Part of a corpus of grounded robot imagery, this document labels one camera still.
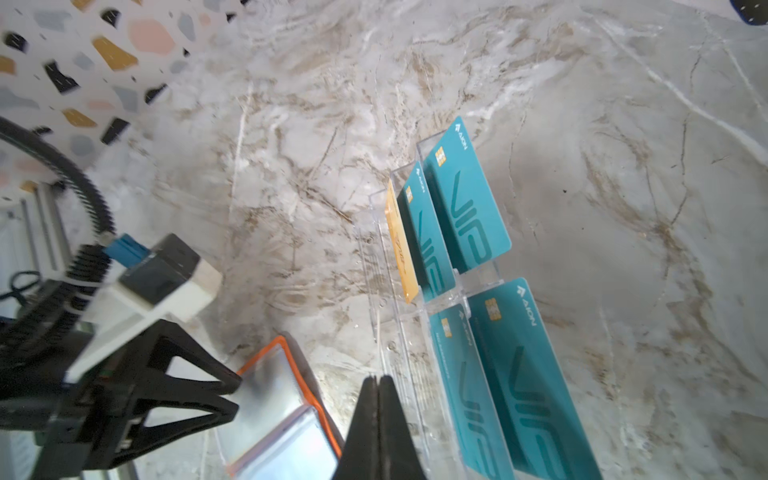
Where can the teal VIP card left lower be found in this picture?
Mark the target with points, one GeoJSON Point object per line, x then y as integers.
{"type": "Point", "coordinates": [430, 258]}

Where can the teal vip card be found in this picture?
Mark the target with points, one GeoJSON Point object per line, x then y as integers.
{"type": "Point", "coordinates": [474, 416]}
{"type": "Point", "coordinates": [469, 218]}
{"type": "Point", "coordinates": [430, 258]}
{"type": "Point", "coordinates": [538, 418]}

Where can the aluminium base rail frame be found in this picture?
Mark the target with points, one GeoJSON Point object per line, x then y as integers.
{"type": "Point", "coordinates": [34, 247]}

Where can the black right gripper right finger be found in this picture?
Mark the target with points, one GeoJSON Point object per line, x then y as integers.
{"type": "Point", "coordinates": [398, 458]}

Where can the clear acrylic card display stand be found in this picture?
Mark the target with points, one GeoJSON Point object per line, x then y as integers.
{"type": "Point", "coordinates": [406, 347]}

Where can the teal VIP card right lower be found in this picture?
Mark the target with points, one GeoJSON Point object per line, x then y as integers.
{"type": "Point", "coordinates": [474, 416]}

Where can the teal VIP card left upper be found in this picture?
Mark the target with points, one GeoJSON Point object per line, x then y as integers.
{"type": "Point", "coordinates": [469, 218]}

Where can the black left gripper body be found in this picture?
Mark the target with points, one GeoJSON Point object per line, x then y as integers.
{"type": "Point", "coordinates": [97, 422]}

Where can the gold VIP card left upper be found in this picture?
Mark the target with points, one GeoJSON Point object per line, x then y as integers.
{"type": "Point", "coordinates": [401, 249]}

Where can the orange card holder wallet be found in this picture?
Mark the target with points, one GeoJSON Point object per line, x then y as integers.
{"type": "Point", "coordinates": [281, 430]}

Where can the teal VIP card right upper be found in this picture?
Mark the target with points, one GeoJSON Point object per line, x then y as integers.
{"type": "Point", "coordinates": [538, 418]}

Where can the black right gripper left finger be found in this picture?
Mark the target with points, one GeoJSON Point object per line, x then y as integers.
{"type": "Point", "coordinates": [360, 455]}

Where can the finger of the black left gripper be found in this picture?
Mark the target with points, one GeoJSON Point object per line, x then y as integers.
{"type": "Point", "coordinates": [166, 367]}
{"type": "Point", "coordinates": [174, 432]}

